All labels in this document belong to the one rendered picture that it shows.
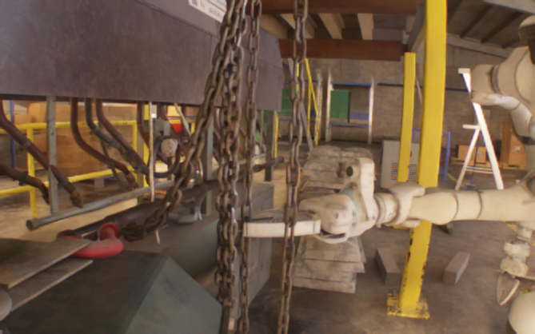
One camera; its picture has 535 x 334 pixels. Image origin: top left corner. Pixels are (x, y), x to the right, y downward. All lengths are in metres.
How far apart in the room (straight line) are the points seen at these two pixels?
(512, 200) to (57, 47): 1.00
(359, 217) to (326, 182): 3.36
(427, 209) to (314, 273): 1.57
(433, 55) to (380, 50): 1.98
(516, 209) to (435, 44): 1.23
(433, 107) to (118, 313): 1.73
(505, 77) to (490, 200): 0.38
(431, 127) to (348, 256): 0.91
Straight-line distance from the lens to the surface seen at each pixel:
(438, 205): 0.74
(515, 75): 1.04
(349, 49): 3.87
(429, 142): 1.87
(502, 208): 0.82
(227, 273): 0.48
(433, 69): 1.89
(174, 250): 1.18
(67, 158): 5.34
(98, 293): 0.35
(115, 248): 0.39
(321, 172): 3.95
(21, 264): 0.30
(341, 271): 2.24
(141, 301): 0.34
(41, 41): 0.80
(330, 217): 0.56
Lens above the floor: 1.00
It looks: 8 degrees down
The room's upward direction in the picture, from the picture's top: 3 degrees clockwise
